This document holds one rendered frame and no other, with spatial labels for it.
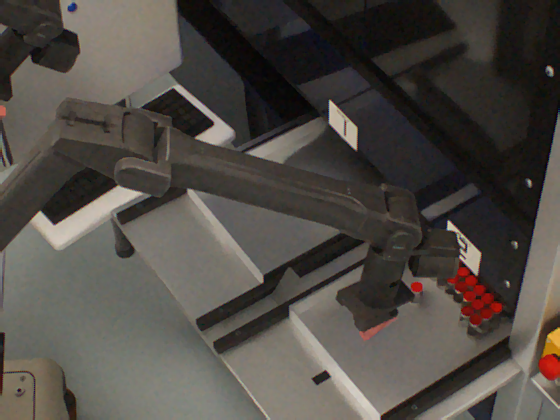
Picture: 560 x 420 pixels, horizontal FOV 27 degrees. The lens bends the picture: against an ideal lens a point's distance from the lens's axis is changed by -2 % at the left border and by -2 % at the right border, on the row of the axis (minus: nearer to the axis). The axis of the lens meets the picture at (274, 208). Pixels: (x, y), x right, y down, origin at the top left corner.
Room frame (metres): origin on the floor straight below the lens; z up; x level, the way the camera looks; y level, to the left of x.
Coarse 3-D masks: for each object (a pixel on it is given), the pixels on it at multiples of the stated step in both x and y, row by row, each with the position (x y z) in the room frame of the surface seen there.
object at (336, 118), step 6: (330, 102) 1.52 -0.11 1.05; (330, 108) 1.52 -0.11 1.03; (336, 108) 1.51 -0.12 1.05; (330, 114) 1.52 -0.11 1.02; (336, 114) 1.51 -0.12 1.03; (342, 114) 1.49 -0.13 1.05; (330, 120) 1.52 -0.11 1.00; (336, 120) 1.51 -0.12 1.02; (342, 120) 1.49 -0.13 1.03; (348, 120) 1.47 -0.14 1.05; (336, 126) 1.51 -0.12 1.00; (342, 126) 1.49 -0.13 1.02; (348, 126) 1.47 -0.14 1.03; (354, 126) 1.46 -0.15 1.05; (342, 132) 1.49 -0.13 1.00; (348, 132) 1.47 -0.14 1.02; (354, 132) 1.46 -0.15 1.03; (348, 138) 1.47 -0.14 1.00; (354, 138) 1.46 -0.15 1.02; (354, 144) 1.46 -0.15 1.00
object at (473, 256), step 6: (450, 228) 1.23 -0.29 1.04; (456, 228) 1.22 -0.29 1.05; (462, 234) 1.20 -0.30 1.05; (462, 246) 1.20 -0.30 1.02; (468, 246) 1.19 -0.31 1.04; (474, 246) 1.18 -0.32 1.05; (462, 252) 1.20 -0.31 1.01; (468, 252) 1.19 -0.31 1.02; (474, 252) 1.17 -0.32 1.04; (462, 258) 1.20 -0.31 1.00; (468, 258) 1.18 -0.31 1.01; (474, 258) 1.17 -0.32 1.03; (468, 264) 1.18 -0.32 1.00; (474, 264) 1.17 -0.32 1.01; (474, 270) 1.17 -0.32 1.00
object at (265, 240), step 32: (320, 128) 1.62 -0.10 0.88; (288, 160) 1.54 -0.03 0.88; (320, 160) 1.53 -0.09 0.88; (352, 160) 1.53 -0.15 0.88; (192, 192) 1.45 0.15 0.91; (224, 224) 1.38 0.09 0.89; (256, 224) 1.38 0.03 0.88; (288, 224) 1.38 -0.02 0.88; (320, 224) 1.38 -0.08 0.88; (256, 256) 1.31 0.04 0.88; (288, 256) 1.31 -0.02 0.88
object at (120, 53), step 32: (64, 0) 1.74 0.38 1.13; (96, 0) 1.78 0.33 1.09; (128, 0) 1.83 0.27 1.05; (160, 0) 1.87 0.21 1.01; (0, 32) 1.65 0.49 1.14; (96, 32) 1.78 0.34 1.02; (128, 32) 1.82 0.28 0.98; (160, 32) 1.87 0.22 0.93; (32, 64) 1.68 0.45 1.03; (96, 64) 1.77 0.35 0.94; (128, 64) 1.81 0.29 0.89; (160, 64) 1.86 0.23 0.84; (32, 96) 1.67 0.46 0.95; (64, 96) 1.72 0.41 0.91; (96, 96) 1.76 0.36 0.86; (32, 128) 1.66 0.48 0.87
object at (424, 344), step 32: (320, 320) 1.17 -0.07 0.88; (352, 320) 1.16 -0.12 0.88; (416, 320) 1.16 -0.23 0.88; (448, 320) 1.15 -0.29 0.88; (512, 320) 1.14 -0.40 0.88; (320, 352) 1.10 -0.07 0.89; (352, 352) 1.10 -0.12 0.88; (384, 352) 1.09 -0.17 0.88; (416, 352) 1.09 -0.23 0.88; (448, 352) 1.09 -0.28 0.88; (480, 352) 1.06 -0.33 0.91; (352, 384) 1.02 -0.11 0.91; (384, 384) 1.03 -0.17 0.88; (416, 384) 1.03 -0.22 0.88; (384, 416) 0.96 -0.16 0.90
